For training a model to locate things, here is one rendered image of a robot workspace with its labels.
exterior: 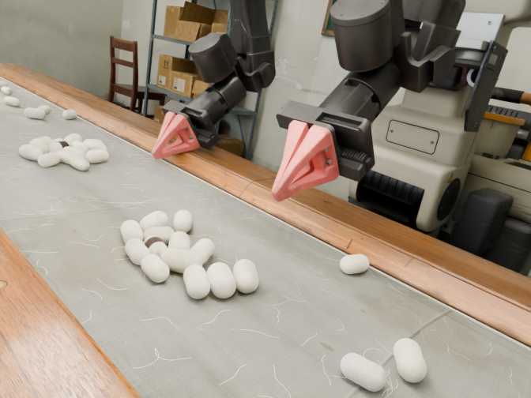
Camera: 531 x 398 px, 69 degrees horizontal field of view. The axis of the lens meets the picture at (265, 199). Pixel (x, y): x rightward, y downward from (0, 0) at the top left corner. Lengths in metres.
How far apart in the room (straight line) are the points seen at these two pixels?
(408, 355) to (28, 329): 0.24
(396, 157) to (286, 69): 2.27
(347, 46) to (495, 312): 0.30
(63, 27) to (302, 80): 3.11
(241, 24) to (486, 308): 0.56
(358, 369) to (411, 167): 0.67
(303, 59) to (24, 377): 2.89
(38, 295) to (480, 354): 0.34
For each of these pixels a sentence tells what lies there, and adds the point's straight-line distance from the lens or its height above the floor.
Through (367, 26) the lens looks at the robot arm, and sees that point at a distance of 0.41.
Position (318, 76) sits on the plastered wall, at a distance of 2.90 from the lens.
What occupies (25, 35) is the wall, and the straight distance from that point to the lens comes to 5.14.
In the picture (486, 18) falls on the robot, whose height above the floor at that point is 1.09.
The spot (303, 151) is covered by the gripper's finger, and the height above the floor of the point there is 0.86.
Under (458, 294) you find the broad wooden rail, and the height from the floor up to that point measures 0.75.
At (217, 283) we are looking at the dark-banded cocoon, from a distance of 0.32.
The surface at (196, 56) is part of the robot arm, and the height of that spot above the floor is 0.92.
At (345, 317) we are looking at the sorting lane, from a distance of 0.35.
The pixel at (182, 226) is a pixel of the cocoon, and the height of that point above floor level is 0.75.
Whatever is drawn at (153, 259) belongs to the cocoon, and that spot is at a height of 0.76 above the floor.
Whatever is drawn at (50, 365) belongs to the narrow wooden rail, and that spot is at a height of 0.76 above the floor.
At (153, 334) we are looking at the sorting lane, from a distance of 0.29.
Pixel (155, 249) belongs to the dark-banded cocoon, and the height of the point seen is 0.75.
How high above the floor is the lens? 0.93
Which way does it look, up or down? 19 degrees down
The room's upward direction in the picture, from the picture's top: 12 degrees clockwise
